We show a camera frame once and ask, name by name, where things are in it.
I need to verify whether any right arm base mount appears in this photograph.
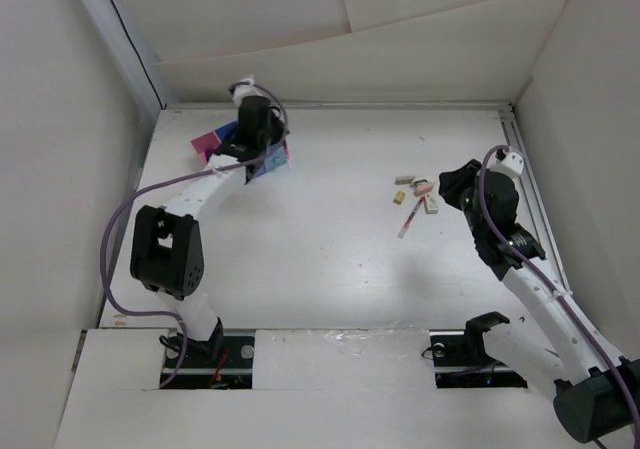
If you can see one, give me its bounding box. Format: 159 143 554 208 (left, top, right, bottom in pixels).
421 312 528 389

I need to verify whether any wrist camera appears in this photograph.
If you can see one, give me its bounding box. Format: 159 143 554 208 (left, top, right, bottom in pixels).
228 75 261 107
491 149 525 179

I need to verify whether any light blue drawer box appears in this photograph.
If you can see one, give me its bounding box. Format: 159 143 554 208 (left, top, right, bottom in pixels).
255 142 290 177

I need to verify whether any long grey eraser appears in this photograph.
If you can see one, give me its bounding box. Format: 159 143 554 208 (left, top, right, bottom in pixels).
394 175 415 185

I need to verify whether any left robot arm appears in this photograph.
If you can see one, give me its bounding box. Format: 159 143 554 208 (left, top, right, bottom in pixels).
130 92 286 366

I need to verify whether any pink drawer box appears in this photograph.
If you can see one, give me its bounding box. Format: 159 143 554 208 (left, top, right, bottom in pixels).
191 131 221 167

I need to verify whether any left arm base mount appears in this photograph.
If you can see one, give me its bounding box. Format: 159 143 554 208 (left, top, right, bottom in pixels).
159 330 256 390

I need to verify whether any red gel pen refill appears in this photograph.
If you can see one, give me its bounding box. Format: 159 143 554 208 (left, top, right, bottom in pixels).
397 196 426 239

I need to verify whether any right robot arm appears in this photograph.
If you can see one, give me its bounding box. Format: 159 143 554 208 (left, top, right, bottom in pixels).
438 154 639 443

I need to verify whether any yellow eraser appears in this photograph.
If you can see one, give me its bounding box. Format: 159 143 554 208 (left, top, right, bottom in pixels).
393 191 406 205

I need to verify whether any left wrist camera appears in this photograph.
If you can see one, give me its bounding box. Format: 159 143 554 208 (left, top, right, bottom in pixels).
228 75 261 107

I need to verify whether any pink white stapler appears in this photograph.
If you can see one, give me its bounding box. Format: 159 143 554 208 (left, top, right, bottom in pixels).
410 179 434 197

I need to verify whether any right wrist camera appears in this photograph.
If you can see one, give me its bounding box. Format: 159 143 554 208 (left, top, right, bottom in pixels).
491 149 525 179

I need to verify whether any purple-blue drawer box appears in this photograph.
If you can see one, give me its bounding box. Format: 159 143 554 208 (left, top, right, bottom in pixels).
213 121 237 141

